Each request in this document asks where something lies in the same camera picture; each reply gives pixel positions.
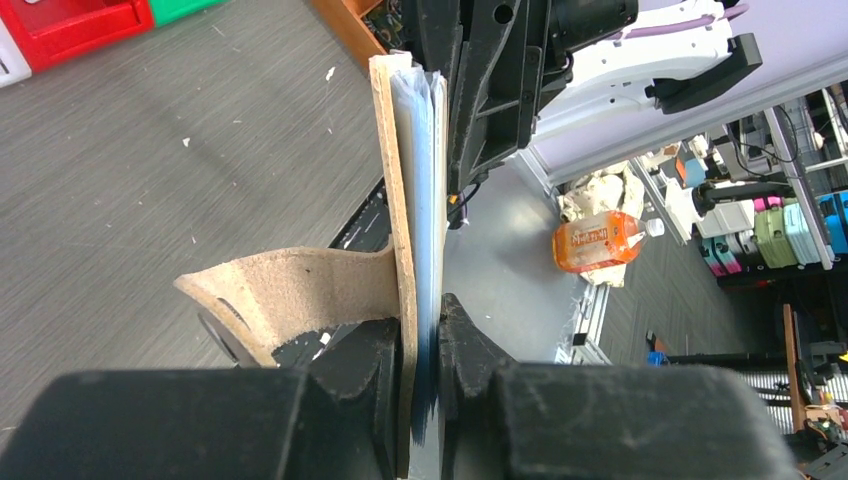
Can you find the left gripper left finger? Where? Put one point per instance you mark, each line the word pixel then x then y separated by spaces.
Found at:
pixel 199 424

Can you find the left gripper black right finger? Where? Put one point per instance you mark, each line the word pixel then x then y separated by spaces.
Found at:
pixel 504 419

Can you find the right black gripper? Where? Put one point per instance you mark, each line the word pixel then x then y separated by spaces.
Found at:
pixel 493 60

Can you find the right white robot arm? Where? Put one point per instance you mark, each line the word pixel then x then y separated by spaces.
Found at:
pixel 671 59

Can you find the orange compartment tray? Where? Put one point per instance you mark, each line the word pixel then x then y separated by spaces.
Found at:
pixel 345 19

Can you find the orange drink bottle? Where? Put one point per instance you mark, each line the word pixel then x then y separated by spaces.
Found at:
pixel 606 239

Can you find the green plastic bin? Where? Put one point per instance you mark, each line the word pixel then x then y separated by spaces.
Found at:
pixel 167 11

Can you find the red plastic bin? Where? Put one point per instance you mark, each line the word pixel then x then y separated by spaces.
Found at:
pixel 51 32

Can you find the white plastic bin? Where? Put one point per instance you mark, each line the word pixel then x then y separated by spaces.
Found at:
pixel 14 66

